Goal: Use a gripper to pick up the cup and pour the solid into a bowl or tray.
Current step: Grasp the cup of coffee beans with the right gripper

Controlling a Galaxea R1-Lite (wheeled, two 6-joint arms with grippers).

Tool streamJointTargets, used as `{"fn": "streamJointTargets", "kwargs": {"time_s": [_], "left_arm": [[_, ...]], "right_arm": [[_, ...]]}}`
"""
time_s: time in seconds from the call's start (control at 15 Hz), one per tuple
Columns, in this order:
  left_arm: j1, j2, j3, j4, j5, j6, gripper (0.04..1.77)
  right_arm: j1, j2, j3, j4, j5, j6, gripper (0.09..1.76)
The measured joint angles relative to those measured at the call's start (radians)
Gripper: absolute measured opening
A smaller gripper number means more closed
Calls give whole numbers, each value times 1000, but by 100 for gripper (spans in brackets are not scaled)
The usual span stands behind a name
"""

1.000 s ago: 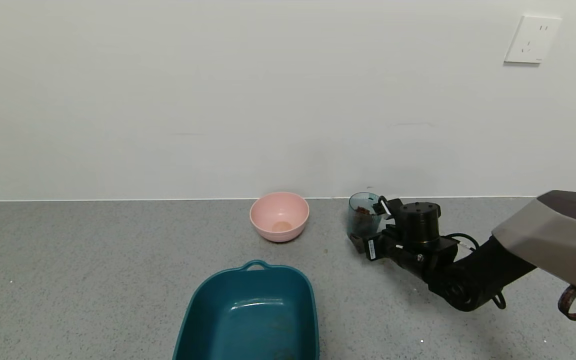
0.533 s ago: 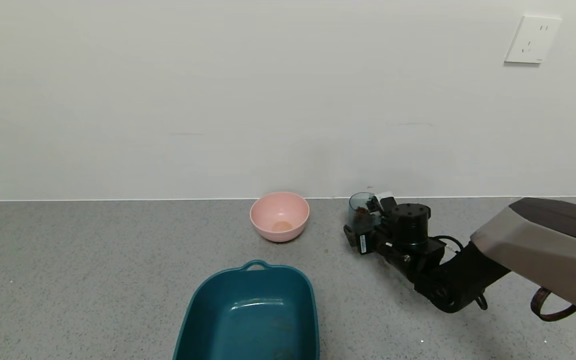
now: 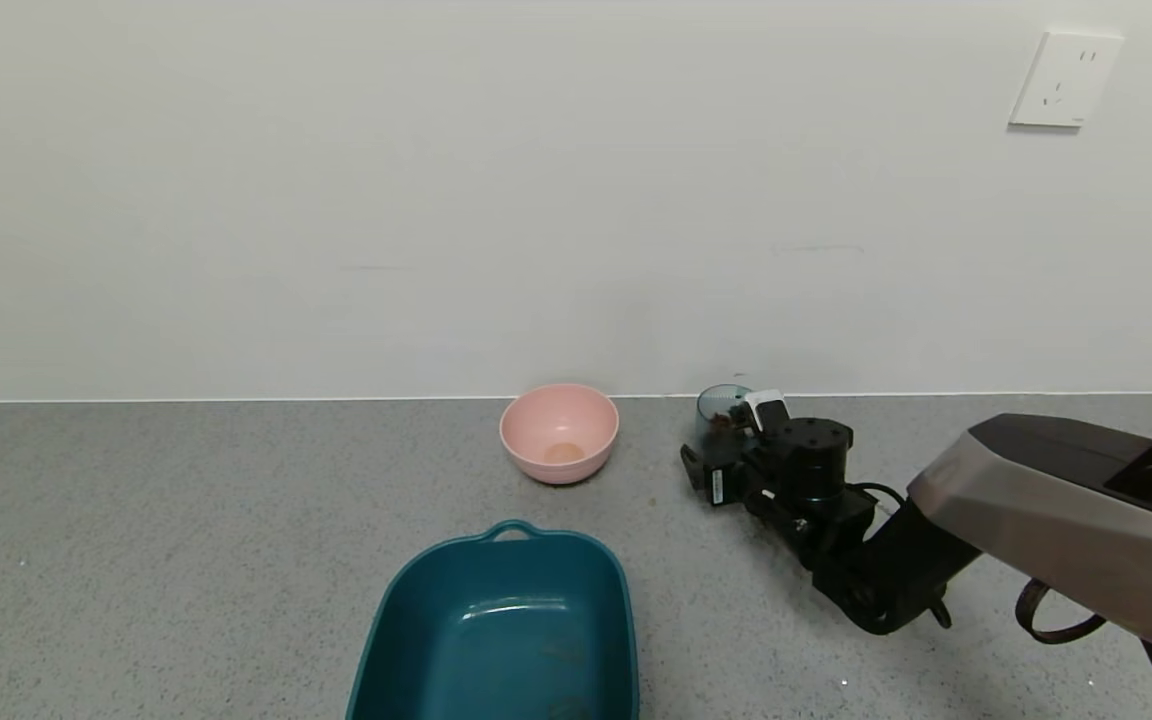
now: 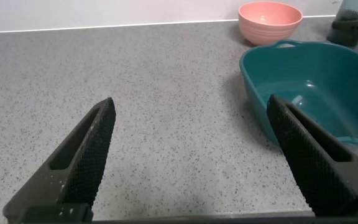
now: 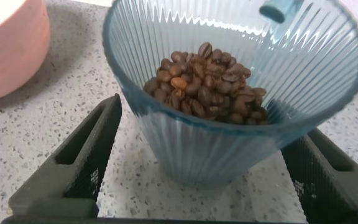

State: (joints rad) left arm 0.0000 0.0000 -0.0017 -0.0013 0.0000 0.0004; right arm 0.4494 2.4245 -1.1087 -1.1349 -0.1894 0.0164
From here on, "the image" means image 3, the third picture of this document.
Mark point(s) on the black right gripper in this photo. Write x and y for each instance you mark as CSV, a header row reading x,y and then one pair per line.
x,y
715,484

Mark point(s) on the translucent blue ribbed cup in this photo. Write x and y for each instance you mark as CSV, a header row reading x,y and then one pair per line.
x,y
714,405

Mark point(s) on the black and silver right robot arm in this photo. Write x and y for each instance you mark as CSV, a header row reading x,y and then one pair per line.
x,y
1036,500

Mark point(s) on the pink plastic bowl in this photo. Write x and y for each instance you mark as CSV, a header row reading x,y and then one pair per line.
x,y
558,435

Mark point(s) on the teal plastic basin tray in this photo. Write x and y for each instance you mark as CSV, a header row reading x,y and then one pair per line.
x,y
501,630

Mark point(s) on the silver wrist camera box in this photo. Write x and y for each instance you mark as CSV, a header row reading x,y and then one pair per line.
x,y
765,405

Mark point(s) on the white wall socket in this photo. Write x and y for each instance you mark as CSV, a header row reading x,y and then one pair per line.
x,y
1066,80

